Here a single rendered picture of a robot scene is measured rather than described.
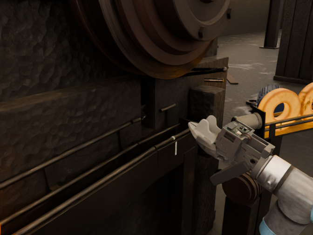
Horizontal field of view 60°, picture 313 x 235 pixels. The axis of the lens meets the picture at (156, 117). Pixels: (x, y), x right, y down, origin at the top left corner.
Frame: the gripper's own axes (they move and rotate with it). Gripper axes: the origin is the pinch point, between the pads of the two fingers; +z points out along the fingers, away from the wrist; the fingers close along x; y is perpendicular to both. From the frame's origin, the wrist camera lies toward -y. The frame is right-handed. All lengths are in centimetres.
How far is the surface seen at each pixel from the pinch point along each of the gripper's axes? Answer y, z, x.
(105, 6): 26.7, 13.2, 23.1
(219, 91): 3.3, 5.2, -21.1
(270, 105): 0.8, -7.7, -37.4
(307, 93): 7, -14, -49
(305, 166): -70, -28, -143
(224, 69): 15.9, 0.2, -6.0
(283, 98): 3.9, -9.5, -41.2
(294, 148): -74, -15, -167
